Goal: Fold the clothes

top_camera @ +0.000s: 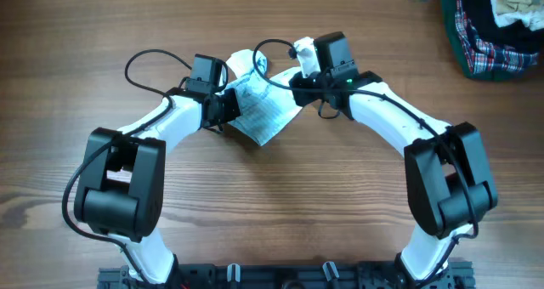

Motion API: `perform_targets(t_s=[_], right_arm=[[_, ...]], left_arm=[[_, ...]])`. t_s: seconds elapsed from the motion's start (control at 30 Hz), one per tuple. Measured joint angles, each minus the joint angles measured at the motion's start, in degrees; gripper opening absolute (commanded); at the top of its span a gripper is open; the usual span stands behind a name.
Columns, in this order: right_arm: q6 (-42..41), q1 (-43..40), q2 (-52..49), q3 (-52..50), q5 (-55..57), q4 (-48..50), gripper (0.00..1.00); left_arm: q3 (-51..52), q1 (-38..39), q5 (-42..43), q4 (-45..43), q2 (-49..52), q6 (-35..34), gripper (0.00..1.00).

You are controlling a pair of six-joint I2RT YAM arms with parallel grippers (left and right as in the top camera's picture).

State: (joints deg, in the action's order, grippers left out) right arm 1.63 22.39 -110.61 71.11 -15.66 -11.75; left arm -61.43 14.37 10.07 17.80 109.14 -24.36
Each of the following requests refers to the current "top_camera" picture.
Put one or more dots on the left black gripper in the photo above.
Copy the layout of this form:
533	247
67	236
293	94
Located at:
234	109

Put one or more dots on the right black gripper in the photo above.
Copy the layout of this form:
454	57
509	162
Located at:
300	83

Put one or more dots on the light blue striped baby pants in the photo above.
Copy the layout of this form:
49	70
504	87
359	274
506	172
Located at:
265	109

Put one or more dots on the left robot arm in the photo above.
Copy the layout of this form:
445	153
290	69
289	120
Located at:
116	194

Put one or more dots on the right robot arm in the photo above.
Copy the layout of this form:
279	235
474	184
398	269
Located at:
449	184

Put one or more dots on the red plaid shirt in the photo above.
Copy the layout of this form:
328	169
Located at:
484	55

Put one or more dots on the beige cream garment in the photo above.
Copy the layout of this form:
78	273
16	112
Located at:
528	12

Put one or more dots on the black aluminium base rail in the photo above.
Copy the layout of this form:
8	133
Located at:
363	275

